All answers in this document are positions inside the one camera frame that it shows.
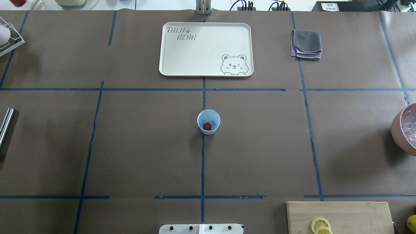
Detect red strawberry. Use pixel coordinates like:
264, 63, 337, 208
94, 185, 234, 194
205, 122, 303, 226
202, 122, 212, 131

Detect ice cube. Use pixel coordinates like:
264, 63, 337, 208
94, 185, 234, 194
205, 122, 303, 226
210, 121, 217, 129

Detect steel muddler black tip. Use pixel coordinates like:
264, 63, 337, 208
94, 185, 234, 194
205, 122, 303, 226
0, 108, 15, 148

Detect light blue plastic cup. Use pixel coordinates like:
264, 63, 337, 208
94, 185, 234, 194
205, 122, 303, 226
197, 110, 221, 135

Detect pink bowl of ice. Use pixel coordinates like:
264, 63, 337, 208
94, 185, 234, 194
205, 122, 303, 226
391, 103, 416, 156

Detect cream bear serving tray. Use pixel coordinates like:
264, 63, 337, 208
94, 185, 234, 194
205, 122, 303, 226
159, 22, 254, 77

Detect purple folded cloth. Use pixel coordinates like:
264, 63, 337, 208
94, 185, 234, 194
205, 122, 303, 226
290, 45, 321, 60

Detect grey folded cloth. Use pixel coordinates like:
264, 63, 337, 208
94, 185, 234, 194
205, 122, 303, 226
290, 30, 322, 54

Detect lemon slice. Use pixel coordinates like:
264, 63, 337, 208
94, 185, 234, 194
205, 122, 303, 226
314, 227, 333, 234
310, 217, 331, 233

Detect bamboo cutting board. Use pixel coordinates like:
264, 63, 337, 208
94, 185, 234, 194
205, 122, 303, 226
286, 201, 394, 234

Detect whole yellow lemon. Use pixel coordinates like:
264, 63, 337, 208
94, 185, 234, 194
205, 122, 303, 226
407, 215, 416, 234

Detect aluminium frame post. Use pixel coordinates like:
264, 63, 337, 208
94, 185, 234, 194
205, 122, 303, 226
196, 0, 212, 15

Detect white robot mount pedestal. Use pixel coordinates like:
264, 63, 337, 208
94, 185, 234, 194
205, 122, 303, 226
159, 223, 245, 234

